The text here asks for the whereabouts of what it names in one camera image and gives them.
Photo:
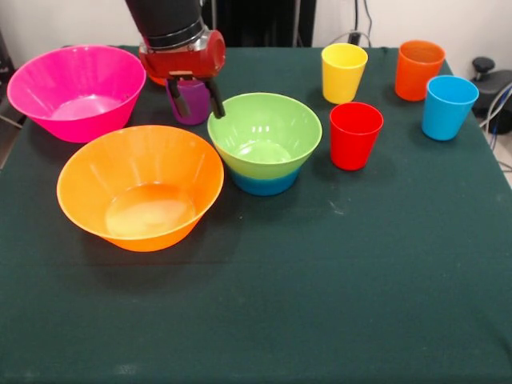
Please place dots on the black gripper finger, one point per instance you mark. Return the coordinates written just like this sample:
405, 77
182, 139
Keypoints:
216, 100
178, 98

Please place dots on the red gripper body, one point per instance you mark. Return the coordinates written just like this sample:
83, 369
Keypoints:
188, 64

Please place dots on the purple cup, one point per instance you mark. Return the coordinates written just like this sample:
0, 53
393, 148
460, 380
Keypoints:
196, 104

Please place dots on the green bowl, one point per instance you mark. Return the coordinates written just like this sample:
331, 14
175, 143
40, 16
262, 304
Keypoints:
280, 120

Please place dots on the large orange bowl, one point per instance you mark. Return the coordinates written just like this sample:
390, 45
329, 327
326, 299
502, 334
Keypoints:
120, 168

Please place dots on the blue bowl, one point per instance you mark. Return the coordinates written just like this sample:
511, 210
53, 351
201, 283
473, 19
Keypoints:
264, 186

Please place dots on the large pink bowl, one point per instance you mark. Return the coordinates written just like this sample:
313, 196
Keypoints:
48, 80

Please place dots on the small dark orange bowl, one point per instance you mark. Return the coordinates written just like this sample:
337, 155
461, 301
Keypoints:
157, 81

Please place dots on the yellow cup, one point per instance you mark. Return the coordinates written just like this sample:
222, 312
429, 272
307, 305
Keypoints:
342, 84

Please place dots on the red cup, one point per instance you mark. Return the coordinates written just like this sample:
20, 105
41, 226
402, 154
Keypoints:
352, 148

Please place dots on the black power plug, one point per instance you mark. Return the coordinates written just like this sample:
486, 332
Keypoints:
354, 38

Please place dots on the grey metal leg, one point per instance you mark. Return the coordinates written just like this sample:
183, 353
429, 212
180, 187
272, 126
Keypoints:
10, 120

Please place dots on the black equipment box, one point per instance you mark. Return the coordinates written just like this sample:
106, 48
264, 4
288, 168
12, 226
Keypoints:
4, 60

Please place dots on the orange cup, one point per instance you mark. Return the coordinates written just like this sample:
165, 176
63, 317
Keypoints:
412, 80

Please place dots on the dark green table cloth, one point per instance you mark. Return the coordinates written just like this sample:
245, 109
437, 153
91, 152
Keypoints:
280, 300

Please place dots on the blue cup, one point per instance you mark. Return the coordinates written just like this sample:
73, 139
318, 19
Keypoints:
444, 116

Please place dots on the black round knob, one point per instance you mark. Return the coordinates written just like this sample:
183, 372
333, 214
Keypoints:
483, 64

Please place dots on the black round base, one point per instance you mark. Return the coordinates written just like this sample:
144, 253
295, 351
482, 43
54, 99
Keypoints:
502, 80

